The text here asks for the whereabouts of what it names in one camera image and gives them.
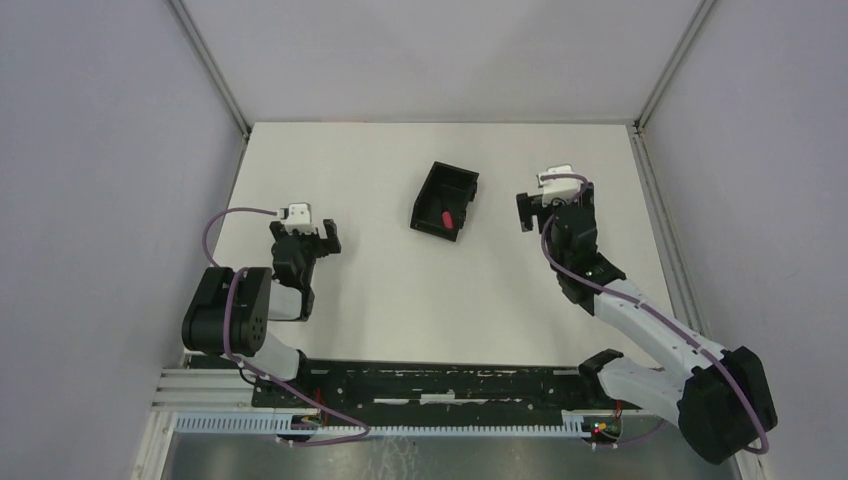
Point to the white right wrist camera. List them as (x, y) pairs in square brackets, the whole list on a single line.
[(560, 184)]

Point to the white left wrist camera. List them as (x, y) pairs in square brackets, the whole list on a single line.
[(296, 218)]

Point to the black plastic bin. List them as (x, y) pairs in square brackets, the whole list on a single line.
[(446, 187)]

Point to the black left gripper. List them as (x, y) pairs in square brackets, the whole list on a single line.
[(304, 239)]

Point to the aluminium frame rail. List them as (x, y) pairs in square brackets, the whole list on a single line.
[(230, 386)]

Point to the red handled screwdriver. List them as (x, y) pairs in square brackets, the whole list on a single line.
[(447, 220)]

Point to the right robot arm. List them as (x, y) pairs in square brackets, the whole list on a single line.
[(719, 399)]

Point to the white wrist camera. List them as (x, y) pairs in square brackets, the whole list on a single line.
[(560, 184), (296, 218)]

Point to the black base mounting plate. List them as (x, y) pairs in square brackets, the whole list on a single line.
[(398, 394)]

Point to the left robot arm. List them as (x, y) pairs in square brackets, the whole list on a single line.
[(229, 315)]

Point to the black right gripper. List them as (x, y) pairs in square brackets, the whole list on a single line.
[(538, 208)]

